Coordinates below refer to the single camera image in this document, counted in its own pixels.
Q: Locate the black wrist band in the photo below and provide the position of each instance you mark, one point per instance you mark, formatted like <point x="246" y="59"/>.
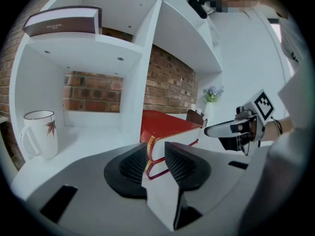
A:
<point x="278" y="126"/>

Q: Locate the thick red book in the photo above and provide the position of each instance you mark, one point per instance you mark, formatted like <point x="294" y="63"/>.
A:
<point x="169" y="124"/>

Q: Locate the white vase blue flowers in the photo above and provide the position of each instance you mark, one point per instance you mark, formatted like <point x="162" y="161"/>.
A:
<point x="212" y="92"/>

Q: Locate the person's white shirt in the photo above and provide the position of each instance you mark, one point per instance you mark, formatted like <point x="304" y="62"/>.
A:
<point x="292" y="38"/>

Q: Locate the black head camera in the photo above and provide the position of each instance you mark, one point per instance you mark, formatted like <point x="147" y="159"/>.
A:
<point x="198" y="5"/>

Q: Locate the person's right hand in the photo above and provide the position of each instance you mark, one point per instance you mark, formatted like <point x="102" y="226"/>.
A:
<point x="249" y="130"/>

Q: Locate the person's right forearm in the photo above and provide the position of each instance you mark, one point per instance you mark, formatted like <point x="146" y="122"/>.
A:
<point x="285" y="129"/>

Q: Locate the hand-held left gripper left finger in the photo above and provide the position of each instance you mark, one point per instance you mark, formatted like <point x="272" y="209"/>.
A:
<point x="86" y="188"/>

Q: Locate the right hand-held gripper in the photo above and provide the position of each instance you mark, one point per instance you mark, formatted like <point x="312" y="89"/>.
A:
<point x="261" y="107"/>

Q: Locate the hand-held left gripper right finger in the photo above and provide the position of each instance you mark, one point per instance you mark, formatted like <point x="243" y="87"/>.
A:
<point x="216" y="181"/>

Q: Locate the black framed window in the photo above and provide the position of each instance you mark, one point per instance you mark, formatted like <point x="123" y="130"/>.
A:
<point x="275" y="31"/>

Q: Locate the white shelf unit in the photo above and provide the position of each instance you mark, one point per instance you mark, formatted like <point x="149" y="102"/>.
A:
<point x="98" y="139"/>

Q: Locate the brown wooden holder box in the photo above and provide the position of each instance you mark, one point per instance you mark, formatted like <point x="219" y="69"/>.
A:
<point x="194" y="117"/>

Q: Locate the dark brown book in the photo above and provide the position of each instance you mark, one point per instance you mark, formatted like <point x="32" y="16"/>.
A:
<point x="61" y="26"/>

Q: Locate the white leaf print mug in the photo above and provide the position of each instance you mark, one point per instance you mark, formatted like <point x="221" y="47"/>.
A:
<point x="41" y="136"/>

